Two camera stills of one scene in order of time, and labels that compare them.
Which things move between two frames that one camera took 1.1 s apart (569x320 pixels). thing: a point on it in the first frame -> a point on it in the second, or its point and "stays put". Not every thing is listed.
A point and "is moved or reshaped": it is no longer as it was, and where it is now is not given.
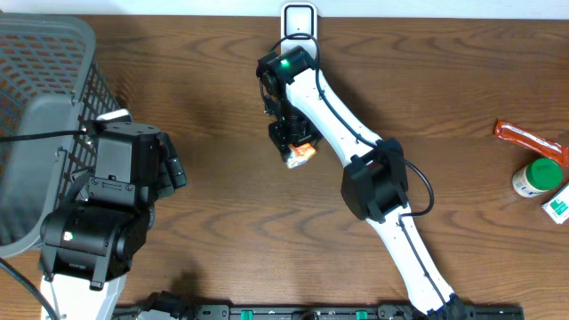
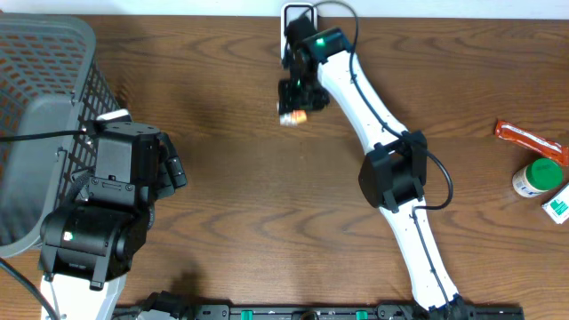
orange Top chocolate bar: (550, 148) stays put
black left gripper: (168, 166) stays put
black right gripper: (282, 139) -> (290, 98)
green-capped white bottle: (539, 176) stays put
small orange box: (300, 153) is moved or reshaped
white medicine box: (557, 208) stays put
